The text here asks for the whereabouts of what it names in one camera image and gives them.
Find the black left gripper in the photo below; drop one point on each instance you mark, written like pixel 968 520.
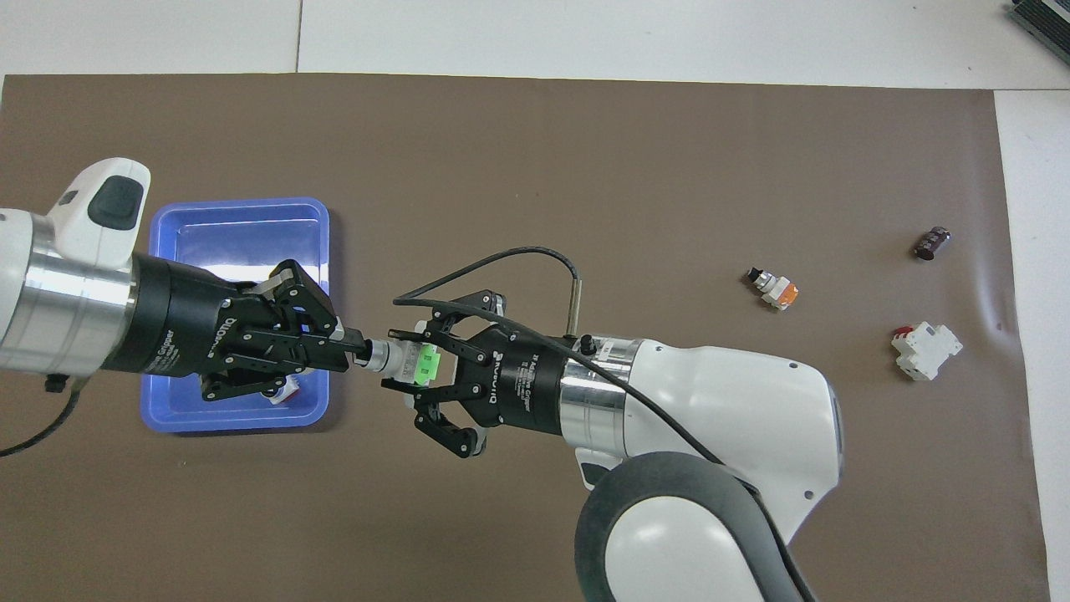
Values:
pixel 175 322

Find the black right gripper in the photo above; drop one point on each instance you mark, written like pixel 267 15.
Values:
pixel 522 380

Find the selector switch green base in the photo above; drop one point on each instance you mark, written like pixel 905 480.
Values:
pixel 401 358

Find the blue plastic tray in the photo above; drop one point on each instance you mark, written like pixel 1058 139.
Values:
pixel 242 234

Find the brown table mat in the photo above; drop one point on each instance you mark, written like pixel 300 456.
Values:
pixel 669 167

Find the white circuit breaker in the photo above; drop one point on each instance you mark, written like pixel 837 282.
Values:
pixel 919 351

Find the grey finned metal device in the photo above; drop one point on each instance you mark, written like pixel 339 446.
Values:
pixel 1045 21

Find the selector switch red base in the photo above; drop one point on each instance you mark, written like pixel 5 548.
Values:
pixel 284 393

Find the selector switch orange base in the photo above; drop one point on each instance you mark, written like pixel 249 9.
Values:
pixel 776 289

